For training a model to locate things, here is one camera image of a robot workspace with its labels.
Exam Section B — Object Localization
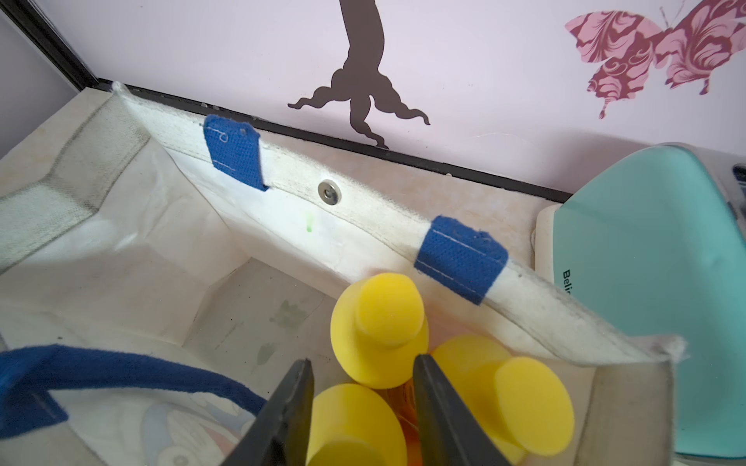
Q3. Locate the white canvas Doraemon shopping bag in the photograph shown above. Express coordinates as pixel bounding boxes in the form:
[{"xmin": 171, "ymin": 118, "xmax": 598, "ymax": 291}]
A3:
[{"xmin": 1, "ymin": 87, "xmax": 683, "ymax": 465}]

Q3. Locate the mint green toaster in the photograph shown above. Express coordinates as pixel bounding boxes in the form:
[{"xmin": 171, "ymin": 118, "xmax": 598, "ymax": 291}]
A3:
[{"xmin": 534, "ymin": 144, "xmax": 745, "ymax": 460}]

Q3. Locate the orange soap bottle yellow cap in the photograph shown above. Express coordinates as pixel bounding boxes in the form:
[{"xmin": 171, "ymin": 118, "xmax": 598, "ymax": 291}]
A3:
[
  {"xmin": 330, "ymin": 273, "xmax": 429, "ymax": 389},
  {"xmin": 306, "ymin": 384, "xmax": 424, "ymax": 465},
  {"xmin": 431, "ymin": 335, "xmax": 575, "ymax": 465}
]

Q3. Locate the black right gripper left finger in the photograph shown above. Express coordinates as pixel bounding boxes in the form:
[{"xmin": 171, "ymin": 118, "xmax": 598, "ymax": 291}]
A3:
[{"xmin": 223, "ymin": 359, "xmax": 314, "ymax": 466}]

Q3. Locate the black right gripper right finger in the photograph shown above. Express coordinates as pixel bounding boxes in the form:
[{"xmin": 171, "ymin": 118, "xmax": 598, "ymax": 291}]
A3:
[{"xmin": 413, "ymin": 355, "xmax": 510, "ymax": 466}]

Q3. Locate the black corner frame post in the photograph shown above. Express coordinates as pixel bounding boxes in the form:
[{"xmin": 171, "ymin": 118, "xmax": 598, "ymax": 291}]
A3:
[{"xmin": 1, "ymin": 0, "xmax": 99, "ymax": 90}]

